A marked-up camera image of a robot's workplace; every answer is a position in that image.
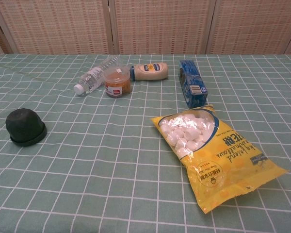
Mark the brown round snack cup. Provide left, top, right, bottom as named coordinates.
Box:
left=102, top=67, right=133, bottom=99

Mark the cream mayonnaise squeeze bottle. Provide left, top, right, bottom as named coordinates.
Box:
left=129, top=62, right=169, bottom=81

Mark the long blue cardboard box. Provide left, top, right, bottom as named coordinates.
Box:
left=178, top=60, right=209, bottom=109

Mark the clear plastic water bottle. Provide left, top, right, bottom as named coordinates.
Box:
left=74, top=55, right=123, bottom=95

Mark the green checked tablecloth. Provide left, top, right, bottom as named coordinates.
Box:
left=0, top=53, right=291, bottom=233

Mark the yellow marshmallow bag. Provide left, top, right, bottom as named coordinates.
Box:
left=149, top=104, right=289, bottom=215

